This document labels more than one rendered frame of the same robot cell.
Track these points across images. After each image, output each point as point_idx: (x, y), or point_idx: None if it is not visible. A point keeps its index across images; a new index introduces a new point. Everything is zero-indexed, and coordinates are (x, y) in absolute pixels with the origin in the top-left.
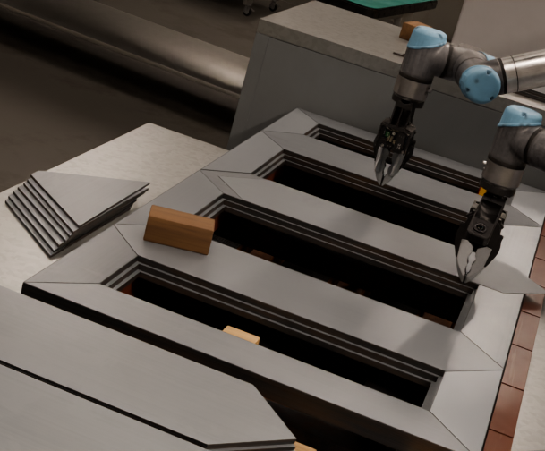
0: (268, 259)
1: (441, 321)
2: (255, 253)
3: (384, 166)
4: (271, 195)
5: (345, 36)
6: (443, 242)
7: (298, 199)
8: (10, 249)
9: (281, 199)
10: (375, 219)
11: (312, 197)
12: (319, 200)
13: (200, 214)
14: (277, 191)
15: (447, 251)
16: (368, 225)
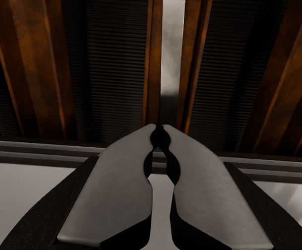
0: (60, 122)
1: (271, 132)
2: (41, 116)
3: (149, 173)
4: None
5: None
6: None
7: (34, 202)
8: None
9: (19, 219)
10: (170, 183)
11: (42, 173)
12: (59, 179)
13: None
14: None
15: None
16: (162, 215)
